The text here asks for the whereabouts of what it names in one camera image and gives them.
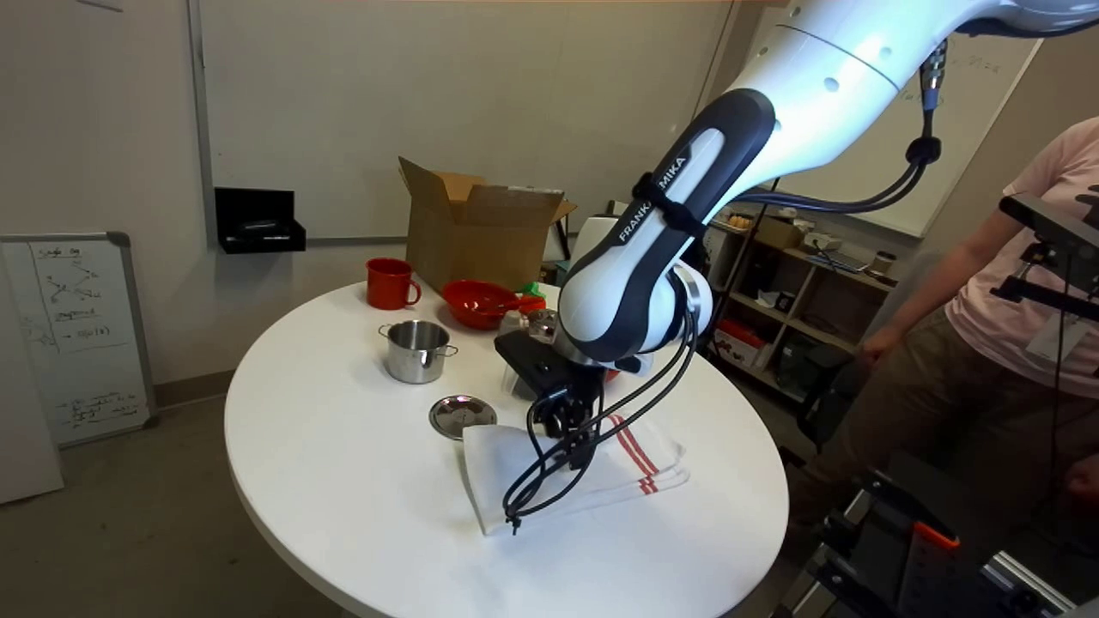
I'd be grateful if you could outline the person's bare forearm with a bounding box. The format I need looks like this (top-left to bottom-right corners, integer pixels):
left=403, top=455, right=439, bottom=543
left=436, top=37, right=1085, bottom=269
left=873, top=197, right=1040, bottom=351

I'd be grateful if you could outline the cluttered wooden shelf unit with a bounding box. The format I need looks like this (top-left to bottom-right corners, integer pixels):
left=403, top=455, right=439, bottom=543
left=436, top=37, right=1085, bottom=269
left=706, top=209, right=909, bottom=406

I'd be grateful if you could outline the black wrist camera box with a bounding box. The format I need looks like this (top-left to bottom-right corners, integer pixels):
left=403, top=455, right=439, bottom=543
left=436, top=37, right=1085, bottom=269
left=491, top=326, right=586, bottom=400

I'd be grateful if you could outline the black clamp with orange handle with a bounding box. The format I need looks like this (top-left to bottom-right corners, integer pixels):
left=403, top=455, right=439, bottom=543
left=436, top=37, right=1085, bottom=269
left=813, top=472, right=967, bottom=618

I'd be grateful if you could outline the open black case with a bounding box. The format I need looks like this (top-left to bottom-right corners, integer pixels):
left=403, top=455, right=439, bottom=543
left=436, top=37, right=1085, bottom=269
left=209, top=186, right=310, bottom=258

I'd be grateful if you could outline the person's hand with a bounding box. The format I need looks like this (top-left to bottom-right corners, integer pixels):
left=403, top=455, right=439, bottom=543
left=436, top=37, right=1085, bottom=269
left=853, top=323, right=898, bottom=362

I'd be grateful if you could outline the empty red bowl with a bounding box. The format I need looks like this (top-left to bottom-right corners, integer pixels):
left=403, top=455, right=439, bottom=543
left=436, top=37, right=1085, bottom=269
left=439, top=277, right=523, bottom=335

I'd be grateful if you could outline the small whiteboard with drawings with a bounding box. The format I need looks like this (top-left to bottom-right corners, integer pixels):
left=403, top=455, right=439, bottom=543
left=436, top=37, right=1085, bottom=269
left=0, top=229, right=159, bottom=455

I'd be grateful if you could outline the steel pot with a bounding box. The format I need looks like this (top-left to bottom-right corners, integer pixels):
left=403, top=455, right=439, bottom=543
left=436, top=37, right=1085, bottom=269
left=377, top=315, right=463, bottom=387

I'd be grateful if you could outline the open cardboard box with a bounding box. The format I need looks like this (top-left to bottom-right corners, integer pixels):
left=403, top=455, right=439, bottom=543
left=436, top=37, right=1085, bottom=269
left=396, top=154, right=572, bottom=297

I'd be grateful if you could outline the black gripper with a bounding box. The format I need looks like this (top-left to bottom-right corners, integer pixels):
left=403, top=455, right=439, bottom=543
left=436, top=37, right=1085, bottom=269
left=529, top=378, right=612, bottom=474

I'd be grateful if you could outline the aluminium rail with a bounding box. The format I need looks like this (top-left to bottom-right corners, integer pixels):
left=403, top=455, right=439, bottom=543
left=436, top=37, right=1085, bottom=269
left=979, top=545, right=1099, bottom=618

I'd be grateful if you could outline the black camera on stand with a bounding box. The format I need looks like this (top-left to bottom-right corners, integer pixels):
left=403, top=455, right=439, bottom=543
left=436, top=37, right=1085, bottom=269
left=988, top=180, right=1099, bottom=336

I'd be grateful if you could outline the person in pink shirt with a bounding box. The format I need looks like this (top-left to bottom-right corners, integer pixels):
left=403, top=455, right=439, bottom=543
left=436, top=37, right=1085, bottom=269
left=787, top=108, right=1099, bottom=565

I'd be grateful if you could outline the small round metal dish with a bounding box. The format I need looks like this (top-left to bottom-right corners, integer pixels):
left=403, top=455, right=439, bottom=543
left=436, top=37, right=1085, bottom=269
left=427, top=393, right=500, bottom=447

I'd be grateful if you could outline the red mug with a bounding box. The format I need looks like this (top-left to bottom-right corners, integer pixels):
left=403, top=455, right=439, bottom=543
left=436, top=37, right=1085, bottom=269
left=363, top=253, right=427, bottom=313

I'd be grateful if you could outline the white towel with red stripes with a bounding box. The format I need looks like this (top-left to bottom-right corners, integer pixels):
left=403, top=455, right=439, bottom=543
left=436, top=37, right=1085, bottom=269
left=458, top=408, right=693, bottom=538

